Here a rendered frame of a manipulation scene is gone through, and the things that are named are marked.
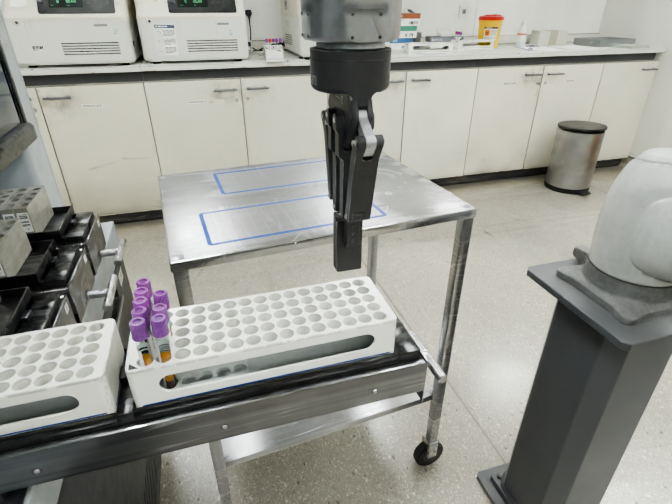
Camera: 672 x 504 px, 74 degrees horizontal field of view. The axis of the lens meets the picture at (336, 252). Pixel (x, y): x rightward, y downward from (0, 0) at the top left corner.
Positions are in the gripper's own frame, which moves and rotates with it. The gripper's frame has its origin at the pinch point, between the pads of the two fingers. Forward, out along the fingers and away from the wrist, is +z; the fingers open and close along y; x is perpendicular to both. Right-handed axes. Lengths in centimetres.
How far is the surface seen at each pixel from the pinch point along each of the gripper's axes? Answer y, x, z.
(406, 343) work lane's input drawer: 4.1, 6.6, 13.3
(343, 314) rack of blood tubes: 1.0, -0.7, 9.5
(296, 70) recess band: -234, 44, 11
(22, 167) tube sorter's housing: -53, -48, 4
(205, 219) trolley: -39.9, -15.9, 13.0
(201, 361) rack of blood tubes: 5.2, -17.5, 8.9
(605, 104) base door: -231, 278, 42
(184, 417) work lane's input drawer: 6.9, -20.1, 14.6
